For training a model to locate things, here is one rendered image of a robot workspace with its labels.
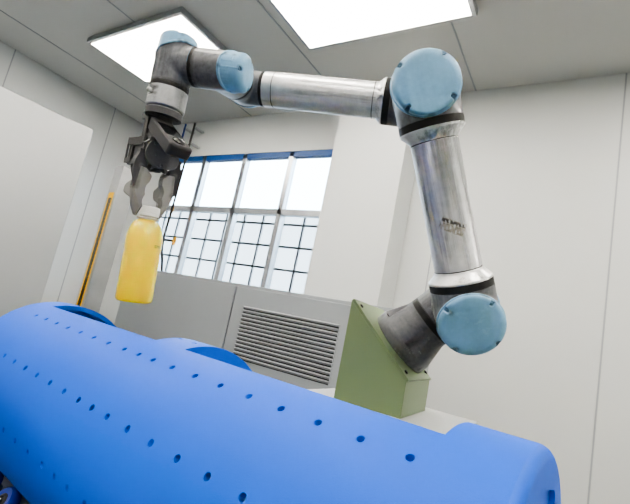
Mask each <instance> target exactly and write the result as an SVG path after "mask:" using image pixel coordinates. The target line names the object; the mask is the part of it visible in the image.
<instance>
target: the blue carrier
mask: <svg viewBox="0 0 630 504"><path fill-rule="evenodd" d="M0 471H1V472H2V474H3V475H4V476H5V477H6V478H7V479H8V480H9V481H10V482H11V483H12V485H13V486H14V487H15V488H16V489H17V490H18V491H19V492H20V493H21V494H22V496H23V497H24V498H25V499H26V500H27V501H28V502H29V503H30V504H561V489H560V477H559V471H558V466H557V463H556V460H555V458H554V455H553V454H552V453H551V451H550V450H549V449H548V448H547V447H546V446H544V445H542V444H540V443H537V442H534V441H530V440H527V439H524V438H520V437H517V436H514V435H510V434H507V433H503V432H500V431H497V430H493V429H490V428H487V427H483V426H480V425H477V424H473V423H470V422H464V423H461V424H458V425H456V426H455V427H453V428H452V429H451V430H449V431H448V432H447V433H446V434H442V433H439V432H436V431H433V430H430V429H427V428H424V427H421V426H417V425H414V424H411V423H408V422H405V421H402V420H399V419H396V418H393V417H390V416H387V415H384V414H381V413H378V412H375V411H372V410H368V409H365V408H362V407H359V406H356V405H353V404H350V403H347V402H344V401H341V400H338V399H335V398H332V397H329V396H326V395H323V394H319V393H316V392H313V391H310V390H307V389H304V388H301V387H298V386H295V385H292V384H289V383H286V382H283V381H280V380H277V379H274V378H270V377H267V376H264V375H261V374H258V373H255V372H252V370H251V369H250V368H249V366H248V365H247V364H246V363H245V362H244V361H243V360H242V359H241V358H240V357H238V356H237V355H235V354H234V353H232V352H230V351H227V350H225V349H222V348H218V347H215V346H211V345H208V344H205V343H201V342H198V341H195V340H191V339H186V338H165V339H159V340H154V339H151V338H148V337H145V336H142V335H139V334H136V333H133V332H130V331H127V330H123V329H120V328H117V327H116V326H115V325H114V324H113V323H112V322H111V321H110V320H109V319H107V318H106V317H105V316H103V315H101V314H100V313H98V312H95V311H93V310H90V309H87V308H84V307H81V306H77V305H74V304H70V303H64V302H42V303H35V304H31V305H27V306H24V307H21V308H18V309H15V310H13V311H11V312H9V313H7V314H5V315H3V316H1V317H0ZM210 477H211V478H210ZM245 497H246V500H245V501H244V499H245Z"/></svg>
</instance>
